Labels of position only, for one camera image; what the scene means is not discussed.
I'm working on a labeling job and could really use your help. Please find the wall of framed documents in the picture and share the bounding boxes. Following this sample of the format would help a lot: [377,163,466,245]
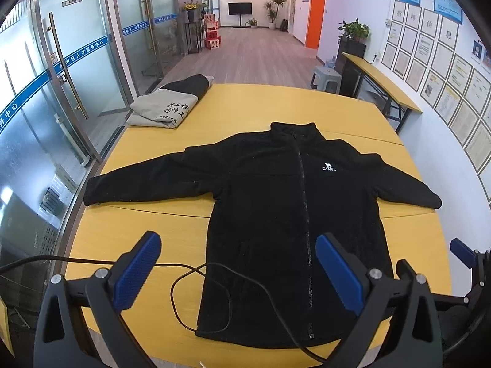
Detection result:
[381,0,491,202]

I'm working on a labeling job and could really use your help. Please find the leafy potted plant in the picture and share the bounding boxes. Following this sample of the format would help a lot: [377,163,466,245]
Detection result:
[338,18,371,44]

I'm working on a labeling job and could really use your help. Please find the black cable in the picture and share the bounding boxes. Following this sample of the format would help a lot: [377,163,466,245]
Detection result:
[0,255,334,358]

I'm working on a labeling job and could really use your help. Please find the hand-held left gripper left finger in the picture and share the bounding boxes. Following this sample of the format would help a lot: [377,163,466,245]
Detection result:
[34,231,162,368]

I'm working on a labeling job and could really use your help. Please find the grey plastic stool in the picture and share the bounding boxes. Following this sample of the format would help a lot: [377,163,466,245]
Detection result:
[310,66,343,94]

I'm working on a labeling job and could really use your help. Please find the television on stand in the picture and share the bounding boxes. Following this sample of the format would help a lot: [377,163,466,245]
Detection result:
[228,2,253,28]

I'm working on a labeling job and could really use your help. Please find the narrow wooden side table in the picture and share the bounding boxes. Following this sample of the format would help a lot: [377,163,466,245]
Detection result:
[341,52,423,135]

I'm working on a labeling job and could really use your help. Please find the black cabinet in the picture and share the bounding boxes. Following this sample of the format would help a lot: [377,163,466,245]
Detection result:
[338,37,367,98]

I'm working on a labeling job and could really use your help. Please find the tall potted plant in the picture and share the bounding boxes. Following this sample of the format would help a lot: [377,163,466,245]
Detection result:
[264,0,288,29]

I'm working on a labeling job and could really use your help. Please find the folded grey and black garment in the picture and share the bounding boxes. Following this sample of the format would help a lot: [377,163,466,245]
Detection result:
[126,74,215,130]

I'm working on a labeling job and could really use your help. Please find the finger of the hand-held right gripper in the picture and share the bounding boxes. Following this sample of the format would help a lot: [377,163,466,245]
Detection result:
[450,238,480,273]

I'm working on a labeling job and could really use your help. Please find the glass door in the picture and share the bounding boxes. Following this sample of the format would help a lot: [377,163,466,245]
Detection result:
[113,0,179,79]
[31,0,133,165]

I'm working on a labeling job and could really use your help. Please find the long metal door handle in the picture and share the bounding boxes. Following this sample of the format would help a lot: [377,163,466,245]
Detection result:
[140,0,159,75]
[48,11,90,120]

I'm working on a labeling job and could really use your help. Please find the orange door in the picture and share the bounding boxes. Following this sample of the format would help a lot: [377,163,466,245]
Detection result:
[306,0,327,50]

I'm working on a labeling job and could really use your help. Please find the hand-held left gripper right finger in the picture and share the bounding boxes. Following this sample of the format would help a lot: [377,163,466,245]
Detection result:
[315,232,443,368]

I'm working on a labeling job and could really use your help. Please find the black fleece jacket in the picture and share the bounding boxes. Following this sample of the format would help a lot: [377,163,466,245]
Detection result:
[83,122,443,349]

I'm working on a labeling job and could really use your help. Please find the black plant stand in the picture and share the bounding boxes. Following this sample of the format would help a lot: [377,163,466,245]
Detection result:
[185,21,204,55]

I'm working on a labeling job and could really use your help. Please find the stack of red boxes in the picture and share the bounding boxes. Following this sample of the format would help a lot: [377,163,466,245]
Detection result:
[203,13,222,51]

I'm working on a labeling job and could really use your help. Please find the vase of sunflowers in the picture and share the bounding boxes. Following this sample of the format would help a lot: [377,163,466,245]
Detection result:
[181,1,208,24]

